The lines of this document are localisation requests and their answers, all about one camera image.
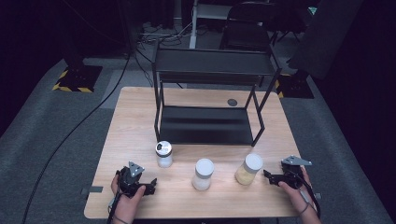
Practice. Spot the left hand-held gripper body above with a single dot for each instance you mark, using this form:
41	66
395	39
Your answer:
130	182

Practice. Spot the dark round table grommet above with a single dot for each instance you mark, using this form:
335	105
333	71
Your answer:
232	102

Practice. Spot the black folding chair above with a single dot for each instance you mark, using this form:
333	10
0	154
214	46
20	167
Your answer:
246	34

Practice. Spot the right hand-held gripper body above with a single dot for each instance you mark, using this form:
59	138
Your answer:
294	174

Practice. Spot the person's right hand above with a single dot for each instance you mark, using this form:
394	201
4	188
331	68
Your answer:
295	197

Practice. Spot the dark grey panel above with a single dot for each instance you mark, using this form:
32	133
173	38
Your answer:
323	37

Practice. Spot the person's left hand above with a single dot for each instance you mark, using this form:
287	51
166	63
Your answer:
128	203

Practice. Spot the black metal two-tier rack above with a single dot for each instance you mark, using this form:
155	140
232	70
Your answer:
205	126

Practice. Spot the clear jar with metal lid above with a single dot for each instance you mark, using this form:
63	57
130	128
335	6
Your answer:
164	155

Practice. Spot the white metal stand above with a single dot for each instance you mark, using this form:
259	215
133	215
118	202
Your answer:
193	31

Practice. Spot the yellow-black striped stand base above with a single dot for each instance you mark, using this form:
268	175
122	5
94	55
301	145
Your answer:
295	87
79	79

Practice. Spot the yellow-filled jar with white lid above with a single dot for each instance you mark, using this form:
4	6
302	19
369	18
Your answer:
247	172

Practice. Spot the waisted jar with white lid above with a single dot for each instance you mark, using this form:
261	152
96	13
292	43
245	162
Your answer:
203	174

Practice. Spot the grey tape strip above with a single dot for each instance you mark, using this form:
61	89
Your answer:
318	196
93	189

